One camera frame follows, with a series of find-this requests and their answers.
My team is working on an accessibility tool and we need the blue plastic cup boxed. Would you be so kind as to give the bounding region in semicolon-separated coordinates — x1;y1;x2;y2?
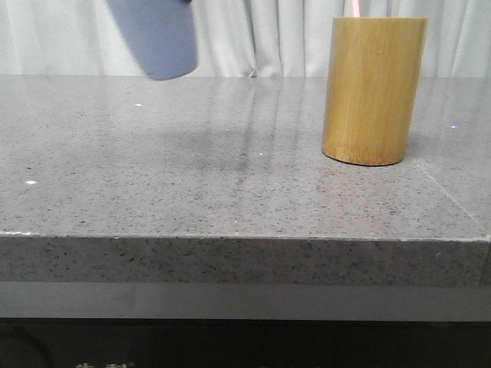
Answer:
107;1;198;81

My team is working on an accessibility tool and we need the bamboo cylindrical holder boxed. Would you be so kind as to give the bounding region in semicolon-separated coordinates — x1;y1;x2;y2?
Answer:
322;17;428;166

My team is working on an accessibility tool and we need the pink chopstick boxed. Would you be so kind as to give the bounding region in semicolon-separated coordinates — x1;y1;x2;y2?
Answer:
350;0;361;18

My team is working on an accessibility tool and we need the grey-white curtain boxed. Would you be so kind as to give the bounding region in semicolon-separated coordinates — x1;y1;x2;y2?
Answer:
1;1;490;77

